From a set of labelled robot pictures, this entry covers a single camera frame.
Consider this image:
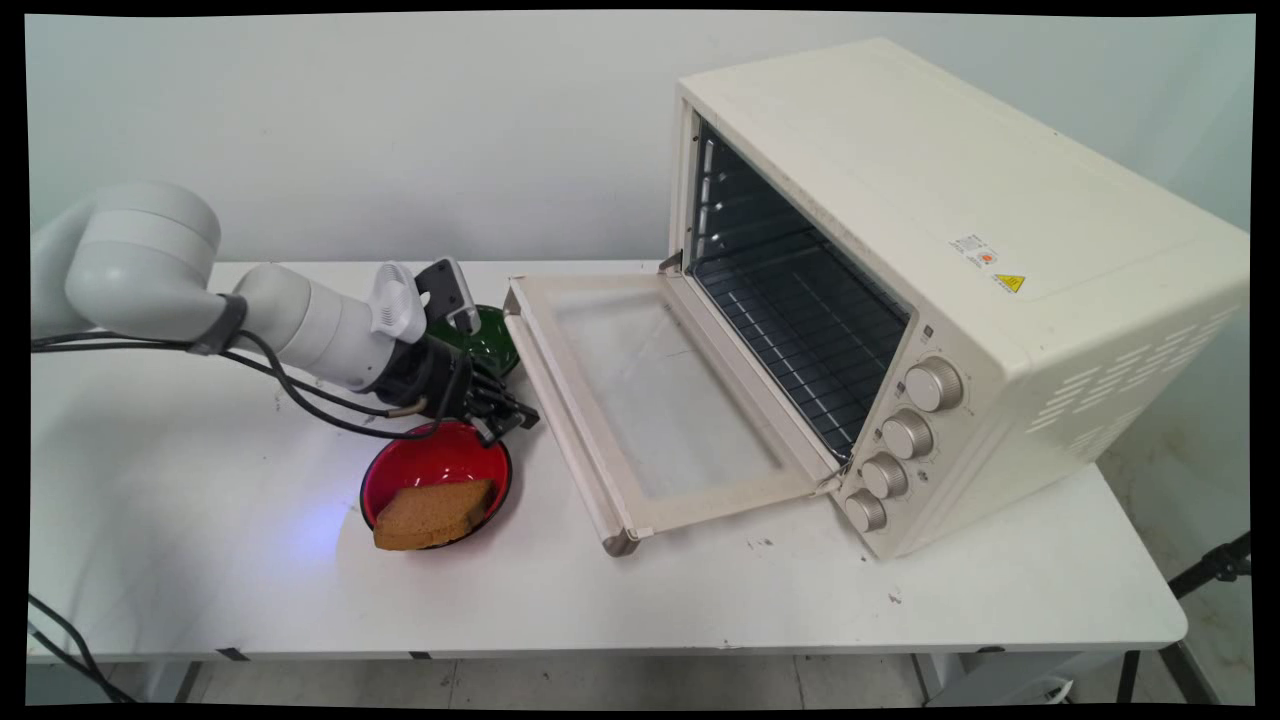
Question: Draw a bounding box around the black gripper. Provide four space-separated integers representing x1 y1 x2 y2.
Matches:
374 334 542 447

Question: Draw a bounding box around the red bowl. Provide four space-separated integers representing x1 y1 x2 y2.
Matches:
360 420 515 550

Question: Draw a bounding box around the green bowl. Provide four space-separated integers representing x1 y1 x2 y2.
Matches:
427 304 522 381

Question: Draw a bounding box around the brown bread slice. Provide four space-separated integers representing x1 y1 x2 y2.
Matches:
373 479 498 551

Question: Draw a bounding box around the cream glass oven door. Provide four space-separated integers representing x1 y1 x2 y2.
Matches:
502 271 847 558

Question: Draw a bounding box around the large silver oven knob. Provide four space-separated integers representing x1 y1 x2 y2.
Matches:
904 357 965 414

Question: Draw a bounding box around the white label sticker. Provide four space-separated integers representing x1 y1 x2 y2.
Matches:
949 233 1000 270

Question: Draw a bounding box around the cream toaster oven body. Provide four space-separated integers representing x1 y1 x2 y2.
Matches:
667 38 1252 562

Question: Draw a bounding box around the black tripod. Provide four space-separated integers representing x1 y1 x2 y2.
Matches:
1114 531 1254 706

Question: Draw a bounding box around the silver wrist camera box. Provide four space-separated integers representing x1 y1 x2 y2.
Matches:
413 257 483 337

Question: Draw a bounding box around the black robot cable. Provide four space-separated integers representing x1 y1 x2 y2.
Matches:
30 328 473 442

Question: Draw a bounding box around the metal wire oven rack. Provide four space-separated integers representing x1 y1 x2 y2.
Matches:
691 232 912 463

